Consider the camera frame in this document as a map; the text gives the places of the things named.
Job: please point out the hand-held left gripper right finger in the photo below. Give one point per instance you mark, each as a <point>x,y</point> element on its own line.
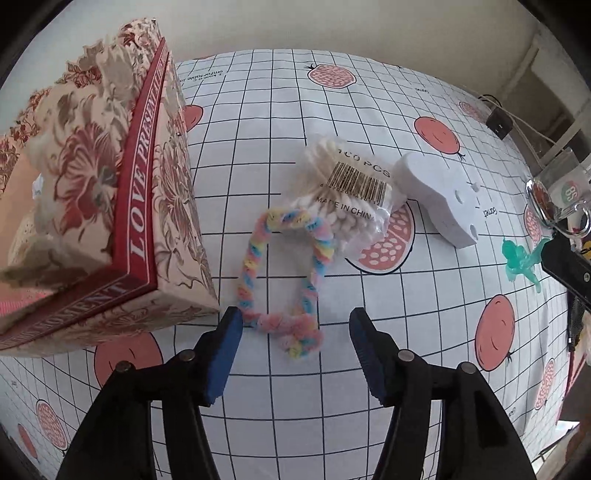
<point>369,355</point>

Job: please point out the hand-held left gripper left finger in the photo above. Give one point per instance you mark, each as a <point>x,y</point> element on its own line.
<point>221,355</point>

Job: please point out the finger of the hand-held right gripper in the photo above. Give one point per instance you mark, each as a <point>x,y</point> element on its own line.
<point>570,272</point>

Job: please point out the green hair clip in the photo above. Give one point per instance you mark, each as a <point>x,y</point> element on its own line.
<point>519,263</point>

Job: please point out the floral paper box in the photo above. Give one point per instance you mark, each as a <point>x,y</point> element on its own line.
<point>138,230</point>

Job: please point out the desktop with grid fruit tablecloth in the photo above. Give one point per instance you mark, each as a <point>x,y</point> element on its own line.
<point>286,138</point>

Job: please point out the black dotted glove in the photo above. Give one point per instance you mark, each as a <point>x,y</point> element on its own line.
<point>577,323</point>

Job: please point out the glass mug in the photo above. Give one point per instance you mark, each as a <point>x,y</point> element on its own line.
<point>551,184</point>

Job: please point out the black charger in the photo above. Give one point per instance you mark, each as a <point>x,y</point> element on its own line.
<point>499,123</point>

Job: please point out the cotton swab pack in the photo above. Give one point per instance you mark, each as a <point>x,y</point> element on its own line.
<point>351,184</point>

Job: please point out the cream wooden shelf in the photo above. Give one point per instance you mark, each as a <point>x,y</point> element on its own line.
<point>545,60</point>

